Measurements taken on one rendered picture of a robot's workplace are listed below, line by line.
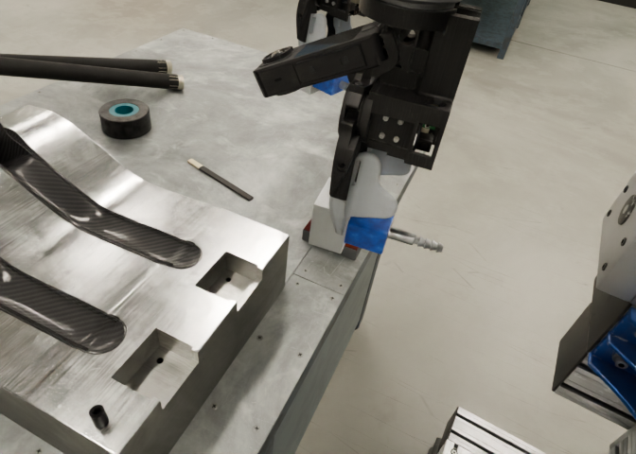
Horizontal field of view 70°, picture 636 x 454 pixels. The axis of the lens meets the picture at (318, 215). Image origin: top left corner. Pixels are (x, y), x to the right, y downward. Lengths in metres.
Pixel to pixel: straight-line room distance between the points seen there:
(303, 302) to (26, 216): 0.31
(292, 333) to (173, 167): 0.36
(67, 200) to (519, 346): 1.44
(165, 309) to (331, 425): 0.98
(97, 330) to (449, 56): 0.36
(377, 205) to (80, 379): 0.28
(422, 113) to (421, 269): 1.45
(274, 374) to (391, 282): 1.23
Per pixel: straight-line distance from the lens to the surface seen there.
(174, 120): 0.88
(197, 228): 0.51
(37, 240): 0.54
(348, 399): 1.41
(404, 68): 0.36
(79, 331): 0.46
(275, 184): 0.72
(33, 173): 0.59
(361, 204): 0.40
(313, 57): 0.37
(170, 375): 0.43
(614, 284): 0.55
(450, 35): 0.35
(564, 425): 1.61
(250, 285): 0.47
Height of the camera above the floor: 1.24
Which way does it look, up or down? 41 degrees down
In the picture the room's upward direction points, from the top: 8 degrees clockwise
